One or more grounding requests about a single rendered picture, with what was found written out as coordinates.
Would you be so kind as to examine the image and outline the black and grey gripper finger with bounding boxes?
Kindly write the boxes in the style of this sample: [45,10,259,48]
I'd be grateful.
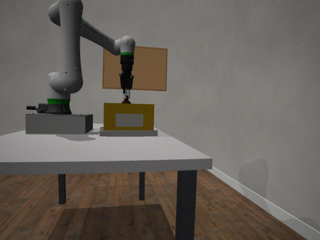
[126,73,134,99]
[119,72,129,99]

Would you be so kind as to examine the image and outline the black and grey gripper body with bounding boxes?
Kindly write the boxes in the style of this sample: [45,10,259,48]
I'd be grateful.
[121,64,133,79]

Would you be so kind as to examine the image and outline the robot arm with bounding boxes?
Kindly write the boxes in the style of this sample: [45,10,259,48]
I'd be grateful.
[26,0,136,115]

